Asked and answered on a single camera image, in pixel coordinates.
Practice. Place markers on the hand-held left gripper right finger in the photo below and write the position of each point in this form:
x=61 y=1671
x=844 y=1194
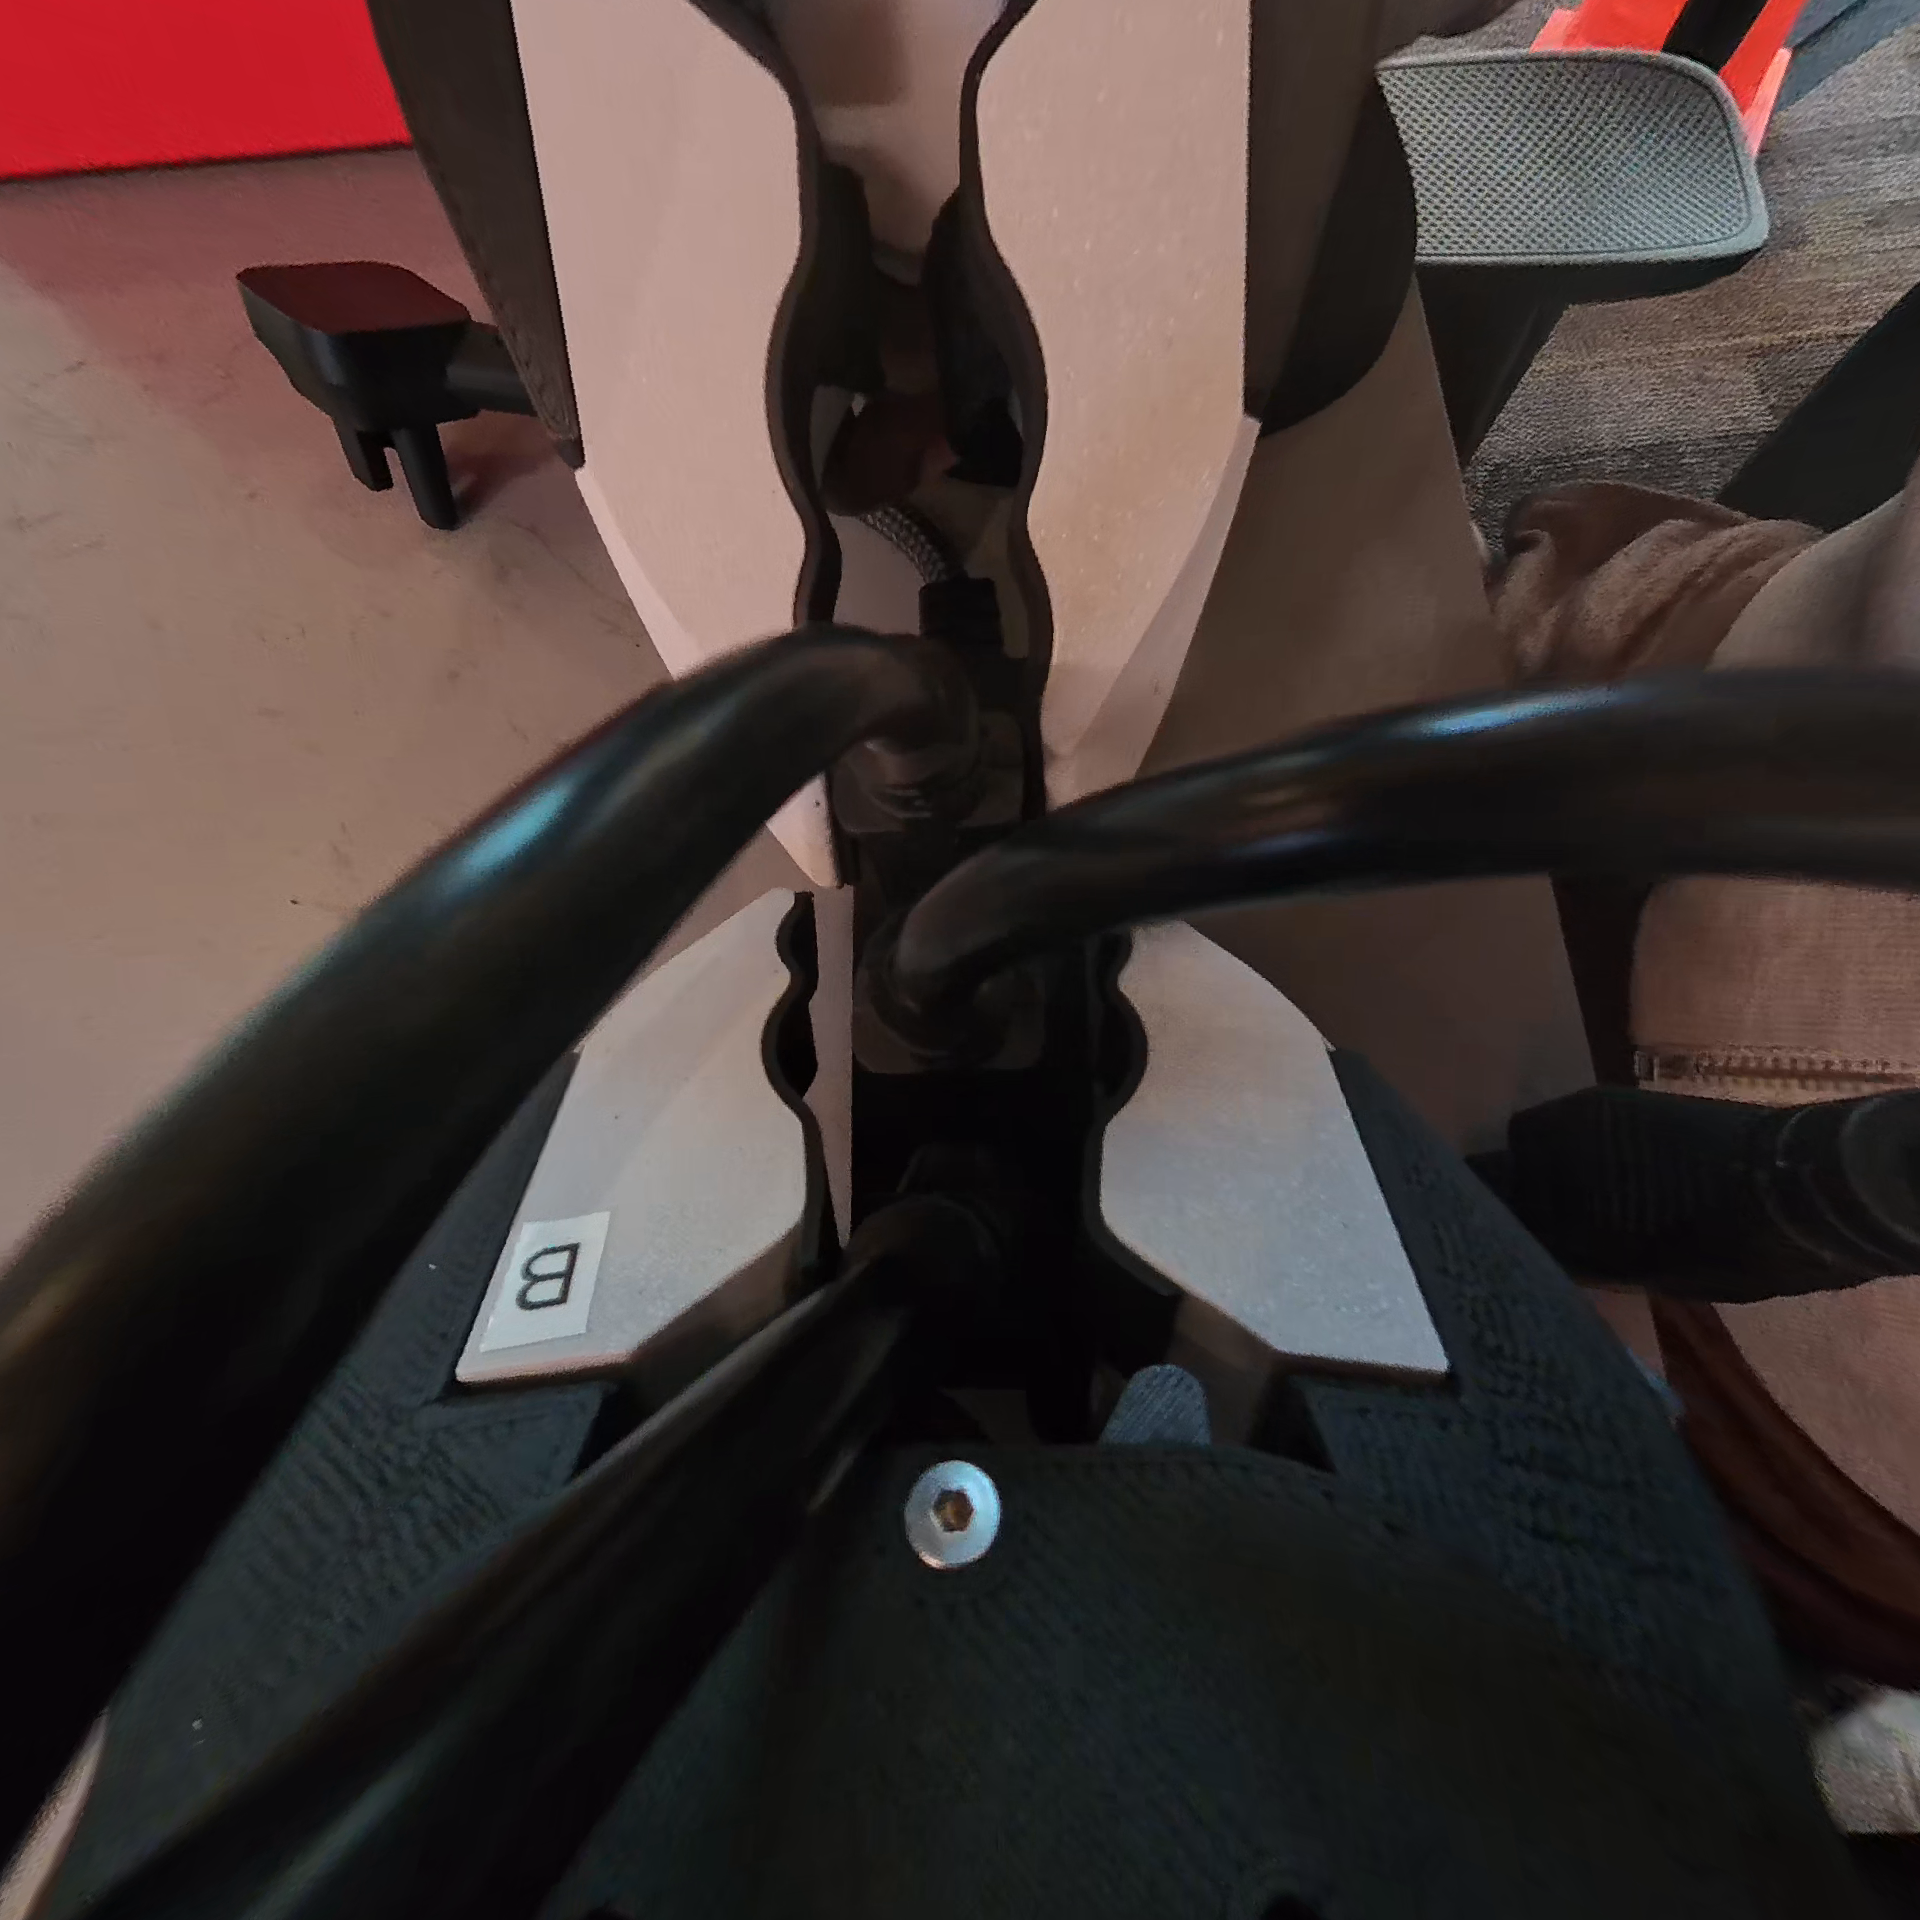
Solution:
x=1261 y=1183

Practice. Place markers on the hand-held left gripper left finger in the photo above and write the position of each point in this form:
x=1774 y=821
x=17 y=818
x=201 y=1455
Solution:
x=690 y=1170

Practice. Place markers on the orange traffic cone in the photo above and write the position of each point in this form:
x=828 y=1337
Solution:
x=1598 y=24

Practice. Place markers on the office chair grey mesh armrest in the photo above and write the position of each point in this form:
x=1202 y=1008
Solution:
x=1575 y=148

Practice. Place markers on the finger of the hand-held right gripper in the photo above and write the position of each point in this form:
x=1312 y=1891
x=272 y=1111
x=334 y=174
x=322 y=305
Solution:
x=661 y=300
x=1140 y=300

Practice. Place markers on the red plastic bin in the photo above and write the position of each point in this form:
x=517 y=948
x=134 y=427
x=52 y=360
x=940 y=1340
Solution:
x=181 y=75

